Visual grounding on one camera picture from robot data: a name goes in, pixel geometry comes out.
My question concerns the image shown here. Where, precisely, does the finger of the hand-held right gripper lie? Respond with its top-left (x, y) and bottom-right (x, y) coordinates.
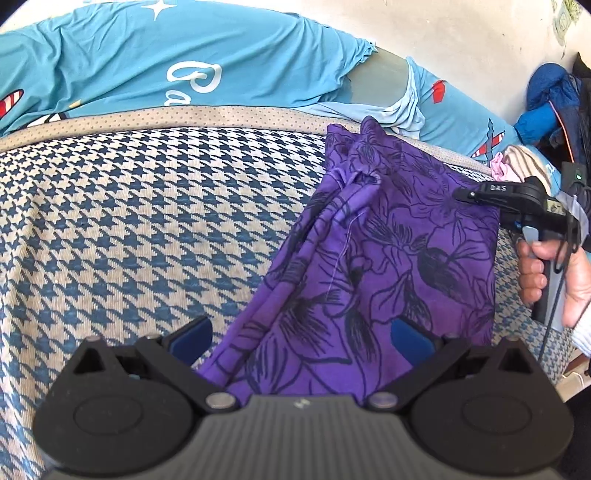
top-left (452, 182), bottom-right (525, 208)

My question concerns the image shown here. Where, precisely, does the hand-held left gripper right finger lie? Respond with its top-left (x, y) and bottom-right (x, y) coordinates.
top-left (362, 316), bottom-right (536, 414)

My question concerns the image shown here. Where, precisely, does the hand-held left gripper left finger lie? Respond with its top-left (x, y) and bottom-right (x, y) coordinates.
top-left (65, 315), bottom-right (241, 414)

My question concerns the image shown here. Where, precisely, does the purple floral garment red lining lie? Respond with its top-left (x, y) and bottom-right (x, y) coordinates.
top-left (191, 115), bottom-right (502, 400)

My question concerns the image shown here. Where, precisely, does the person's right forearm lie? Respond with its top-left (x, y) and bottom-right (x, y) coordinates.
top-left (570, 300), bottom-right (591, 358)

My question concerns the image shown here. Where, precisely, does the person's right hand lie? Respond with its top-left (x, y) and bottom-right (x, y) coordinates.
top-left (516, 237), bottom-right (591, 329)

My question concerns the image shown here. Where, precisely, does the pink garment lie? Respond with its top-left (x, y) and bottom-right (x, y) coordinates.
top-left (490, 152), bottom-right (518, 183)

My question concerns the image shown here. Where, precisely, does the beige striped knit garment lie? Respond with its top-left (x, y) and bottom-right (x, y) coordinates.
top-left (501, 145), bottom-right (555, 183)

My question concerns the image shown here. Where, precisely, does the light blue airplane bumper cover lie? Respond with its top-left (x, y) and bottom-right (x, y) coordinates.
top-left (305, 55), bottom-right (520, 162)

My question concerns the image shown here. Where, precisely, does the black quilted jacket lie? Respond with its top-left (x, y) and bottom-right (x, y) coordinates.
top-left (549, 53), bottom-right (591, 167)

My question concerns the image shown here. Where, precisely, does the blue jacket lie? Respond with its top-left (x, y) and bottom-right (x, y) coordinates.
top-left (515, 62), bottom-right (583, 148)

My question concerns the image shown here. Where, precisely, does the grey foam bed bumper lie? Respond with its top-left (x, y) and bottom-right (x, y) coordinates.
top-left (348, 48), bottom-right (411, 107)

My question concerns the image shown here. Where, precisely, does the teal airplane print bumper cover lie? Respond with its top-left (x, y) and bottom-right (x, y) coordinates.
top-left (0, 0), bottom-right (375, 137)

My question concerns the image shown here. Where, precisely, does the black cable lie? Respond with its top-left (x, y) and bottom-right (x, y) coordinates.
top-left (536, 185), bottom-right (591, 365)

